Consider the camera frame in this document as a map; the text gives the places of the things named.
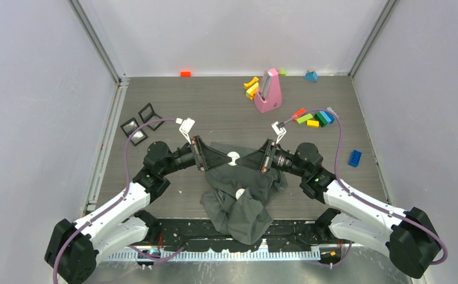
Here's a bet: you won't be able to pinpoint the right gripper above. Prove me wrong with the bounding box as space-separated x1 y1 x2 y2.
237 139 308 178

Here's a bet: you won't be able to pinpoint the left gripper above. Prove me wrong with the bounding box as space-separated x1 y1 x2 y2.
160 135 231 176

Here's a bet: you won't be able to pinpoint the grey t-shirt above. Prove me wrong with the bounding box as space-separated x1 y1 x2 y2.
200 164 288 245

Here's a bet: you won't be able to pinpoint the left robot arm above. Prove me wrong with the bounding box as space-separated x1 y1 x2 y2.
44 136 235 283

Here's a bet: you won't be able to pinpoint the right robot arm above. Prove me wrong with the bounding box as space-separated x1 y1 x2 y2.
235 140 448 279

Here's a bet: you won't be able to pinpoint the black brooch box far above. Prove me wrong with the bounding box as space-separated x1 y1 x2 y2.
138 103 165 131

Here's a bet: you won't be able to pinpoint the black brooch box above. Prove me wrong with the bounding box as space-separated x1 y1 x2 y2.
120 118 148 146
138 103 165 131

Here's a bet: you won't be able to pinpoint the black brooch box near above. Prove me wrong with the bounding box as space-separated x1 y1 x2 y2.
120 118 148 146

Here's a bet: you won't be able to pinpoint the pink metronome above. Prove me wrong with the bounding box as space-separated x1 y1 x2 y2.
253 68 282 113

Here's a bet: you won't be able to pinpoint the orange long block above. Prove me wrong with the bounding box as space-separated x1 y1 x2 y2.
291 108 307 121

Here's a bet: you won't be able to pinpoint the small yellow block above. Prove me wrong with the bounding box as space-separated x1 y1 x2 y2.
307 120 320 128

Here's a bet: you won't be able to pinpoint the lime green block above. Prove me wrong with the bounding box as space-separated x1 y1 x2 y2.
295 113 313 124

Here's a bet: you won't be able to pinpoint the yellow curved blocks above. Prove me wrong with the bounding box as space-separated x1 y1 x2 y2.
243 77 259 100

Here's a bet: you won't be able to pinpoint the stacked blue green bricks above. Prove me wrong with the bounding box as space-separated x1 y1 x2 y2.
314 107 337 128

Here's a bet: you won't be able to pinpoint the blue flat brick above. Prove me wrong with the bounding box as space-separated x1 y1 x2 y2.
348 150 362 167

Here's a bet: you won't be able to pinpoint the blue triangular block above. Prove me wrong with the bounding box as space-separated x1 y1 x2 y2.
304 69 319 82

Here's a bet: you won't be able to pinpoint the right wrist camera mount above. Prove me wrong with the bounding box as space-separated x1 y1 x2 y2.
271 121 287 144

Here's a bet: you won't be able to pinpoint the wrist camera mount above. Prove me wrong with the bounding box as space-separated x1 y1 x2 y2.
271 121 287 144
175 118 195 144

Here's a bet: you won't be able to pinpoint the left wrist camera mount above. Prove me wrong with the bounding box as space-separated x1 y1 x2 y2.
175 118 195 144

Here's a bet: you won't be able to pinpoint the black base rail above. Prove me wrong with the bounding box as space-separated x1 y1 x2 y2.
62 218 418 263

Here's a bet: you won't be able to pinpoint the red block by wall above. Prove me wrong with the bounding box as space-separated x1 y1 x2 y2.
180 70 192 77

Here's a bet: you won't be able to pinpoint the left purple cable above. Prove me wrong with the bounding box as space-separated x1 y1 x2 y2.
52 118 191 284

